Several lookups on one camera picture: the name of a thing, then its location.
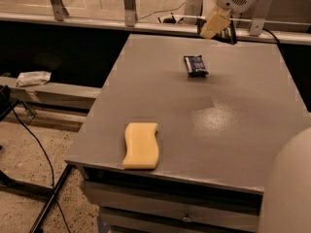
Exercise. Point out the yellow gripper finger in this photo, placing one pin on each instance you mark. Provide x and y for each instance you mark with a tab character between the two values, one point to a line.
212	25

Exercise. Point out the black chocolate rxbar wrapper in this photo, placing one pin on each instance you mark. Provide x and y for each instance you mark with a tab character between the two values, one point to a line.
228	35

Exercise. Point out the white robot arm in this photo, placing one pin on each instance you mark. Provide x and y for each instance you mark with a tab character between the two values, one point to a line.
286	202

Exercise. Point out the blue blueberry rxbar wrapper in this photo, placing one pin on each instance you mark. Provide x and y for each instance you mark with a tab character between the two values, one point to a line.
195	66

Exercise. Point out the yellow wavy sponge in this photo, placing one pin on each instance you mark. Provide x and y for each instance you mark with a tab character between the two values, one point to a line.
141	146

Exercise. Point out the grey metal shelf beam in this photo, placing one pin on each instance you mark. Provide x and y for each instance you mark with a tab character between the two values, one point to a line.
56	94

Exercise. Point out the grey cabinet drawers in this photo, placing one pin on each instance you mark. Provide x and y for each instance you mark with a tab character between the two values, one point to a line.
136	204

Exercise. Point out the black equipment at left edge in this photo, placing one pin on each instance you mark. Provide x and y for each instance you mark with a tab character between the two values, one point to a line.
7	102

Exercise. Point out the black stand leg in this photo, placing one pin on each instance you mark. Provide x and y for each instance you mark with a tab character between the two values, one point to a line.
36	227

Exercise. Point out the right metal bracket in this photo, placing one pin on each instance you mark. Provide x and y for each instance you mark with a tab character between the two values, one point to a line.
259	17

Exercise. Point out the metal bracket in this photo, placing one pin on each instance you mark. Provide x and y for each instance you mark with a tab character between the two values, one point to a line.
130	15
59	11
259	17

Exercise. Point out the middle metal bracket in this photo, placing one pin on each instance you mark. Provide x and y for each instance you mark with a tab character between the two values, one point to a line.
130	15

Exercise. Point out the left metal bracket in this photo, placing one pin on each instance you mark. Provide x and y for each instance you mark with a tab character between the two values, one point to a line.
59	11

